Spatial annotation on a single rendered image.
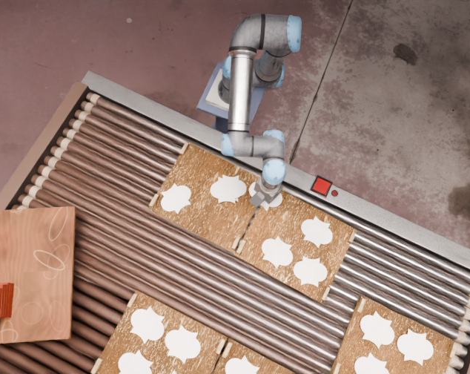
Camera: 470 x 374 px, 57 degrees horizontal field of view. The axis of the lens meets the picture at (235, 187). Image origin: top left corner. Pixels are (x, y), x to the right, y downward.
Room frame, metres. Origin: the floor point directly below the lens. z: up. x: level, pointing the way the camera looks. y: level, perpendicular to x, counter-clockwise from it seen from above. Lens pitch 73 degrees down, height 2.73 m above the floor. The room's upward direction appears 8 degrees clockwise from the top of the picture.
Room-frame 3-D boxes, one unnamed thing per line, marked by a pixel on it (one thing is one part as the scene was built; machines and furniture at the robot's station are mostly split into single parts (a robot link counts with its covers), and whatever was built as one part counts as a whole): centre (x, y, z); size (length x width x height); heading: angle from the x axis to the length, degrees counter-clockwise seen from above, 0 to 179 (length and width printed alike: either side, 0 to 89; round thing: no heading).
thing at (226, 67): (1.03, 0.06, 1.06); 0.13 x 0.12 x 0.14; 95
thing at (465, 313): (0.43, -0.14, 0.90); 1.95 x 0.05 x 0.05; 71
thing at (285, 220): (0.33, -0.29, 0.93); 0.41 x 0.35 x 0.02; 69
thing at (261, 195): (0.46, -0.11, 1.18); 0.12 x 0.09 x 0.16; 141
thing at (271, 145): (0.58, -0.10, 1.33); 0.11 x 0.11 x 0.08; 5
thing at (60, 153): (0.29, -0.09, 0.90); 1.95 x 0.05 x 0.05; 71
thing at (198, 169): (0.48, 0.10, 0.93); 0.41 x 0.35 x 0.02; 70
